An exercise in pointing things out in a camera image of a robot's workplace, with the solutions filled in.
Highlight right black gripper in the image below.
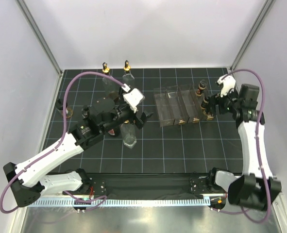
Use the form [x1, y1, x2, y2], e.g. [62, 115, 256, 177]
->
[205, 85, 241, 117]

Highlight glass oil bottle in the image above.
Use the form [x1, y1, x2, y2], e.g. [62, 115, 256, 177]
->
[120, 120, 137, 149]
[122, 60, 135, 87]
[102, 62, 117, 95]

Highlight round amber sauce bottle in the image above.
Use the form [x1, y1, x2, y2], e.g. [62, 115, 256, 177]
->
[55, 98, 73, 119]

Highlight small black spice jar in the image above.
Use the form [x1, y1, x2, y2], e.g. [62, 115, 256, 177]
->
[195, 80, 207, 97]
[206, 114, 214, 120]
[201, 97, 209, 111]

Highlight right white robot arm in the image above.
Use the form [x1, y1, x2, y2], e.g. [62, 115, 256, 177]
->
[201, 84, 282, 211]

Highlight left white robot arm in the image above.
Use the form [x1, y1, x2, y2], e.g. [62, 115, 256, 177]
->
[3, 94, 151, 207]

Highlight black grid mat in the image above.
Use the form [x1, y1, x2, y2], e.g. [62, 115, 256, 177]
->
[52, 67, 246, 174]

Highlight dark sauce bottle red label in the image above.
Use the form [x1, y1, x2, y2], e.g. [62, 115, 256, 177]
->
[108, 128, 120, 137]

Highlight clear acrylic organizer tray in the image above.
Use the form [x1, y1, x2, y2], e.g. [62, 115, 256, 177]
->
[153, 81, 209, 127]

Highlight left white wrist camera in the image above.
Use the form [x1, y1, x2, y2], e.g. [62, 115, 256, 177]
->
[123, 88, 145, 113]

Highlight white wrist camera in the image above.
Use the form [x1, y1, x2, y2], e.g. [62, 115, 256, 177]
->
[123, 88, 145, 113]
[217, 75, 236, 98]

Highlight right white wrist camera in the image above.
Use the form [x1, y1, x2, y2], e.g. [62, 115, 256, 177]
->
[217, 75, 236, 98]

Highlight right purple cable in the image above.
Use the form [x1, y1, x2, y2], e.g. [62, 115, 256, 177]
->
[211, 68, 274, 223]

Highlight purple cable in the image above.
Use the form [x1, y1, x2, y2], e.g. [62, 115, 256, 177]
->
[211, 68, 274, 223]
[0, 70, 132, 216]

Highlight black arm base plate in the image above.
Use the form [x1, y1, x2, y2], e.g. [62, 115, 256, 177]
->
[71, 172, 226, 200]

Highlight aluminium front rail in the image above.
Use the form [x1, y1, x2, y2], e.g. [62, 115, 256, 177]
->
[17, 175, 284, 199]

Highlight white slotted cable duct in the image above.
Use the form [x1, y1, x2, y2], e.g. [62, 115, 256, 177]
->
[29, 197, 211, 208]

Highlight right aluminium frame post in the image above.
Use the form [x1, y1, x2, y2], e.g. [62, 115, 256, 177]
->
[229, 0, 275, 71]

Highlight aluminium frame post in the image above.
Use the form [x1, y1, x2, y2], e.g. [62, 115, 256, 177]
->
[229, 0, 275, 71]
[14, 0, 63, 77]

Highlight left aluminium frame post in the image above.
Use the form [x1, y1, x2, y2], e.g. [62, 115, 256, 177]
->
[14, 0, 63, 77]

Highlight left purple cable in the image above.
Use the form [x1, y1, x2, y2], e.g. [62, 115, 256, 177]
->
[0, 70, 132, 216]

